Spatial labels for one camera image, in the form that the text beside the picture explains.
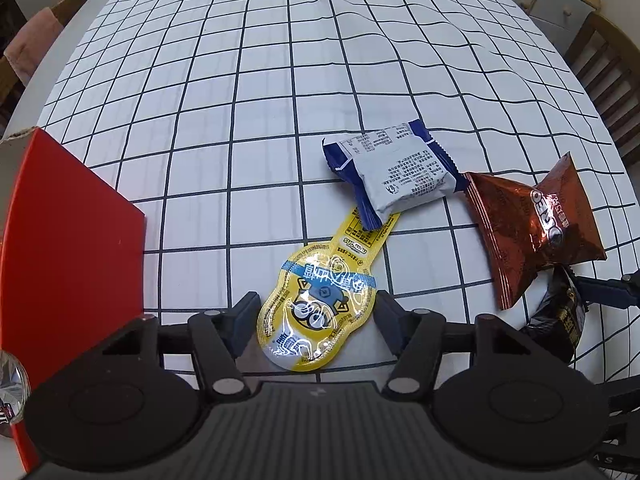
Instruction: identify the brown snack packet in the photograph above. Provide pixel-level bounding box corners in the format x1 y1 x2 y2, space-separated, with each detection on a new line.
464 151 608 311

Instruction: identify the white blue snack packet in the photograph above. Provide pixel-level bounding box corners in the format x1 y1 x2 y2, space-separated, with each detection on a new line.
321 119 467 231

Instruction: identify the wooden side cabinet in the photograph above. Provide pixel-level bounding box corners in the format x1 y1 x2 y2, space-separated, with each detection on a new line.
492 0 602 44

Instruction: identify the checked white tablecloth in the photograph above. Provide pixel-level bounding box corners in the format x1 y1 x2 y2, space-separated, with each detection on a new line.
36 0 629 382

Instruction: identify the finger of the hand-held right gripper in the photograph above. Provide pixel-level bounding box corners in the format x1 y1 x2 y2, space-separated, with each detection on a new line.
570 271 640 312

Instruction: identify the yellow snack packet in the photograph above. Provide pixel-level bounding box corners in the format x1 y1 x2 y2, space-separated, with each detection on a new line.
256 210 402 372

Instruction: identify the silver foil snack packet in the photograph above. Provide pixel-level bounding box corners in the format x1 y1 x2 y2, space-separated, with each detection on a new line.
0 351 31 429

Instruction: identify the red and white cardboard box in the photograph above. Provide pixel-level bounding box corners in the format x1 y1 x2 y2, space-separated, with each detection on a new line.
0 127 147 477

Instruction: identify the pink towel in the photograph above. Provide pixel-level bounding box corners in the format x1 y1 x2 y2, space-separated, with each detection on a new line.
2 7 62 84

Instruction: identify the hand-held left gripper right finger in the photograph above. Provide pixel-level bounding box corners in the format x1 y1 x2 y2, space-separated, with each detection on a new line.
374 290 532 403

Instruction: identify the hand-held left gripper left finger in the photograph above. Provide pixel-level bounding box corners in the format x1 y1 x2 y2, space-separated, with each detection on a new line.
102 291 262 403

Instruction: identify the wooden slatted chair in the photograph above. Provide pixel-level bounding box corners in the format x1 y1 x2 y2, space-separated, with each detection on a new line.
562 10 640 167

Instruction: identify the black snack packet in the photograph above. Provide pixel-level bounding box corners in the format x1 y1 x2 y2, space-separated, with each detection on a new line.
520 265 589 364

